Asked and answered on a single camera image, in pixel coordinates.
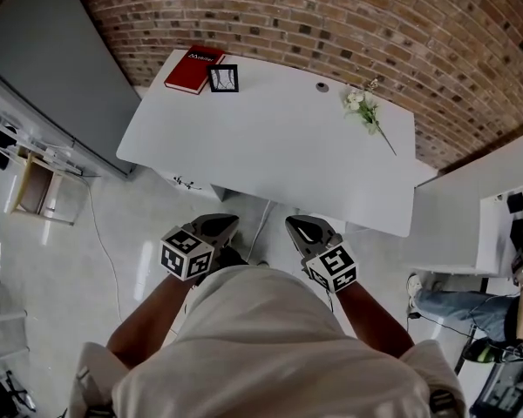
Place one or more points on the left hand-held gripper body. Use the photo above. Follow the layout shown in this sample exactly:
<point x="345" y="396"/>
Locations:
<point x="187" y="253"/>

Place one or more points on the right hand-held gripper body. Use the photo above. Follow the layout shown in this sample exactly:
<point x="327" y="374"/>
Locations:
<point x="331" y="264"/>

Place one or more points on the black picture frame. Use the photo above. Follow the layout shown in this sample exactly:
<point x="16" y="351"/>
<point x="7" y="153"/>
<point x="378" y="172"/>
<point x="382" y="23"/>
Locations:
<point x="211" y="78"/>

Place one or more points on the person's right forearm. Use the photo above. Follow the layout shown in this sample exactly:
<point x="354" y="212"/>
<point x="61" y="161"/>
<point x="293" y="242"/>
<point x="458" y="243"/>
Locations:
<point x="370" y="320"/>

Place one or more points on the person's left forearm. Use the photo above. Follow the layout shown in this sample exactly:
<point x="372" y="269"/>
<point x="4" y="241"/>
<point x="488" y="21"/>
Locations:
<point x="148" y="320"/>

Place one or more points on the person's dark shoe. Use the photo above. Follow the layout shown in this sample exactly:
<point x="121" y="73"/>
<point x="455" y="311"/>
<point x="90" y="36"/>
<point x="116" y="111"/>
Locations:
<point x="233" y="257"/>

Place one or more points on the dark twig decoration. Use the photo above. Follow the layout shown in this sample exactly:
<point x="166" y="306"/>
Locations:
<point x="186" y="183"/>

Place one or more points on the person's white shirt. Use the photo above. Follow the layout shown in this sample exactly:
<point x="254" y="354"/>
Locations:
<point x="266" y="351"/>

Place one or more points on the white side desk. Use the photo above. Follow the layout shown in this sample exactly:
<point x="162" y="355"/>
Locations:
<point x="453" y="216"/>

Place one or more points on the white power strip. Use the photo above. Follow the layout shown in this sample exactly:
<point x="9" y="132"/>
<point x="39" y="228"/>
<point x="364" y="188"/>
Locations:
<point x="63" y="161"/>

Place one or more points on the white artificial flower sprig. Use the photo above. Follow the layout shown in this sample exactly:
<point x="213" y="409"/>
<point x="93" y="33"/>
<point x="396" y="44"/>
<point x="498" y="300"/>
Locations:
<point x="367" y="111"/>

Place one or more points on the black and green helmet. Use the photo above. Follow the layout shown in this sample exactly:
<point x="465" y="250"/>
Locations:
<point x="481" y="351"/>

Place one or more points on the red hardcover book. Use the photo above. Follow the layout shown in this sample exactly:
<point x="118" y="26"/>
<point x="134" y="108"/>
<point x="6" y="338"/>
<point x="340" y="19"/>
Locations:
<point x="187" y="73"/>

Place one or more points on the black small box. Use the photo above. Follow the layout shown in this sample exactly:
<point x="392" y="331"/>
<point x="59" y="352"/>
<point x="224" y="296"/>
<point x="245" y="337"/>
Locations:
<point x="516" y="202"/>

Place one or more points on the black equipment case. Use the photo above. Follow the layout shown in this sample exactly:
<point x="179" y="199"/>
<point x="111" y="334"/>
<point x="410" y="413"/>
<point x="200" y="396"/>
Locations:
<point x="512" y="390"/>

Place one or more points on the black tripod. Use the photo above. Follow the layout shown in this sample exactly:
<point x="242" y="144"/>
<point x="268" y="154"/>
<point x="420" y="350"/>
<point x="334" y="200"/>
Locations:
<point x="8" y="392"/>

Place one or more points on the grey panel cabinet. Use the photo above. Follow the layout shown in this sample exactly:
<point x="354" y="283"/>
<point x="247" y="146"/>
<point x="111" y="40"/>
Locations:
<point x="48" y="68"/>

